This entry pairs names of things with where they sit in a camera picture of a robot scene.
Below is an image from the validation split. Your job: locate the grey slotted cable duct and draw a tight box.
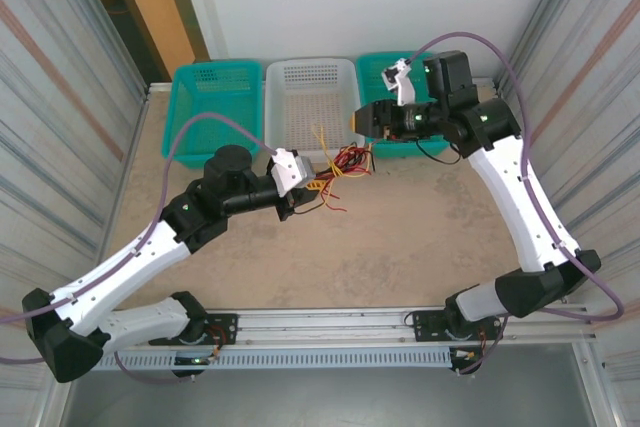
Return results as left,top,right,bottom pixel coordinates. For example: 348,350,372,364
102,346,454,373

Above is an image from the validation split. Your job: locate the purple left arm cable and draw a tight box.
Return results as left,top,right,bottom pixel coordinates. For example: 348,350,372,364
0,112,279,386

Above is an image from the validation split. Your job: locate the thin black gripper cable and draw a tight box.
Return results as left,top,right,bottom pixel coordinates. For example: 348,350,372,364
416,138,464,166

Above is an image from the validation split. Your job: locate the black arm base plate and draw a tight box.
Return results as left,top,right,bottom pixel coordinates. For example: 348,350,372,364
148,313,240,347
405,310,504,344

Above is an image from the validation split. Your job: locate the thin red wire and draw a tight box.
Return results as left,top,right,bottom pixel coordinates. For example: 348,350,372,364
319,144,374,183

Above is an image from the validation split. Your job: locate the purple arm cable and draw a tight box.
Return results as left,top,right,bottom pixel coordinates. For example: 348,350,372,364
0,112,279,386
407,32,626,376

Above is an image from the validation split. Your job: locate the thin yellow wire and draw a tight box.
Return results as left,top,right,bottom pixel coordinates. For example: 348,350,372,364
310,123,375,211

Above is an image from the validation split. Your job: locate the white plastic basket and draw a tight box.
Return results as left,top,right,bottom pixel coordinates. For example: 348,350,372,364
263,57,369,164

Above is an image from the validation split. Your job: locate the aluminium mounting rail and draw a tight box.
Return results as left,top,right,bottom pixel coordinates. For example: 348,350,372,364
102,304,601,348

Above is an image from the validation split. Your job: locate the teal plastic basket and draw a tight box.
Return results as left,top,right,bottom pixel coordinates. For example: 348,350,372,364
355,51,451,159
159,59,265,172

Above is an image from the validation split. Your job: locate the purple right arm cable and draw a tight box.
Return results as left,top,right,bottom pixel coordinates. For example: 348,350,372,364
407,32,626,376

